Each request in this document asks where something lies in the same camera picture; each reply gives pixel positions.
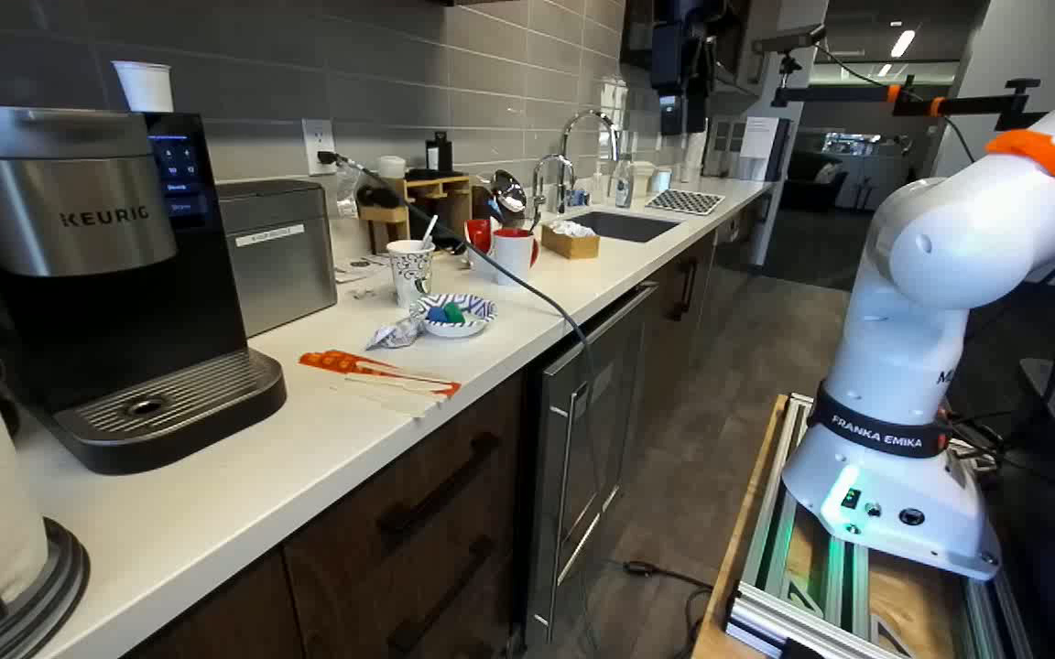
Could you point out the blue patterned paper bowl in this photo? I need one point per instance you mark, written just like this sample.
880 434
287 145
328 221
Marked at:
478 315

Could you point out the white paper cup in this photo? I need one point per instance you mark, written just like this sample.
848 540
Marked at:
413 270

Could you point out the dish drying rack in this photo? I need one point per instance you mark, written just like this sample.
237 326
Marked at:
688 201

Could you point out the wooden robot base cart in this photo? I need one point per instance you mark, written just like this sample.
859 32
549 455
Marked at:
792 589

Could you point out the dark glass bottle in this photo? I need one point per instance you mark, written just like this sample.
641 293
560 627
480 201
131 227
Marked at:
438 155

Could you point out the kitchen sink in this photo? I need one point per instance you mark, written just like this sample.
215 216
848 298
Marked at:
623 227

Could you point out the chrome faucet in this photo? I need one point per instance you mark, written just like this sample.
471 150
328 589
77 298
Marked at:
555 172

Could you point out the black paper towel holder base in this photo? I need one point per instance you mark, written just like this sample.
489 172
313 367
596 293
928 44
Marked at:
33 617

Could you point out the wooden organizer rack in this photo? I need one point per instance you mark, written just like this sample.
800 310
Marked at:
416 207

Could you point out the silver toaster box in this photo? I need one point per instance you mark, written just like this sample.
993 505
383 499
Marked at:
281 250

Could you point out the orange chopstick wrapper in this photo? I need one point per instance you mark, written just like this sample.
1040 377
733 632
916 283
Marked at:
352 362

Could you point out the green cylinder block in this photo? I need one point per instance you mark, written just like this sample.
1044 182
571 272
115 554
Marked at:
451 315

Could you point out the Keurig coffee maker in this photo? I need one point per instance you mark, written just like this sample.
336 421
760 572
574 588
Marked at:
118 310

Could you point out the tan sponge box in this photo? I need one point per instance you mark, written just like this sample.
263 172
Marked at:
574 241

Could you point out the white red mug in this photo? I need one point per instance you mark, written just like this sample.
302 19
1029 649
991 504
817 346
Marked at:
514 252

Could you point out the stainless dishwasher door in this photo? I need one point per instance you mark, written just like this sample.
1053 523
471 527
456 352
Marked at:
589 420

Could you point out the dark wood cabinet drawers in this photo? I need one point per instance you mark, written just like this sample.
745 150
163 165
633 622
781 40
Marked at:
413 566

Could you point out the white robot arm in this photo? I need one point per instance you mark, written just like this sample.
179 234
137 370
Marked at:
873 462

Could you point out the crumpled foil wrapper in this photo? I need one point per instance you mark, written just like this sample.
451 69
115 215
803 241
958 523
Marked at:
396 335

